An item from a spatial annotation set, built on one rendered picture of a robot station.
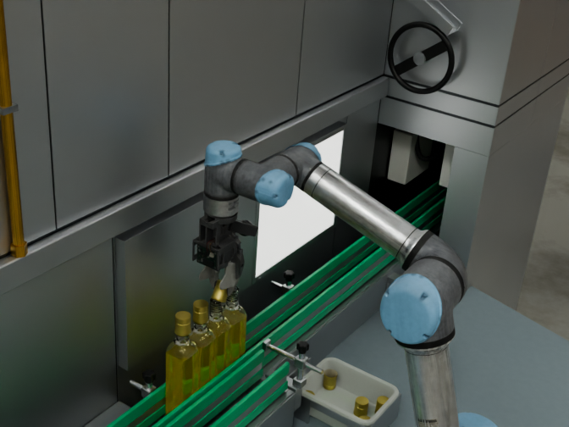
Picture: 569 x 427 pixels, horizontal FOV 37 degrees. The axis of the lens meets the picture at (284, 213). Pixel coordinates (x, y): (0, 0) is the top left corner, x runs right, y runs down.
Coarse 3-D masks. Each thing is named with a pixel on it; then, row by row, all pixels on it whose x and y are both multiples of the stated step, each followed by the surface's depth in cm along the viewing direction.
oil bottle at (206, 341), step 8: (192, 328) 190; (208, 328) 190; (192, 336) 188; (200, 336) 187; (208, 336) 188; (200, 344) 187; (208, 344) 189; (200, 352) 188; (208, 352) 190; (200, 360) 189; (208, 360) 191; (200, 368) 190; (208, 368) 192; (200, 376) 191; (208, 376) 193; (200, 384) 192
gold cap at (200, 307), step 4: (196, 300) 187; (200, 300) 187; (204, 300) 187; (196, 304) 185; (200, 304) 185; (204, 304) 186; (196, 308) 185; (200, 308) 185; (204, 308) 185; (196, 312) 185; (200, 312) 185; (204, 312) 185; (196, 316) 186; (200, 316) 185; (204, 316) 186; (196, 320) 186; (200, 320) 186; (204, 320) 186
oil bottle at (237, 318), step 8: (224, 304) 199; (224, 312) 197; (232, 312) 196; (240, 312) 197; (232, 320) 196; (240, 320) 198; (232, 328) 196; (240, 328) 199; (232, 336) 198; (240, 336) 200; (232, 344) 199; (240, 344) 201; (232, 352) 200; (240, 352) 203; (232, 360) 201
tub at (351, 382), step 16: (320, 368) 221; (336, 368) 224; (352, 368) 221; (320, 384) 223; (336, 384) 225; (352, 384) 222; (368, 384) 219; (384, 384) 216; (320, 400) 209; (336, 400) 220; (352, 400) 220; (368, 400) 220; (352, 416) 204; (368, 416) 215
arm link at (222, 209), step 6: (204, 198) 178; (204, 204) 178; (210, 204) 177; (216, 204) 176; (222, 204) 176; (228, 204) 176; (234, 204) 177; (204, 210) 179; (210, 210) 177; (216, 210) 177; (222, 210) 177; (228, 210) 177; (234, 210) 178; (210, 216) 179; (216, 216) 177; (222, 216) 177; (228, 216) 178
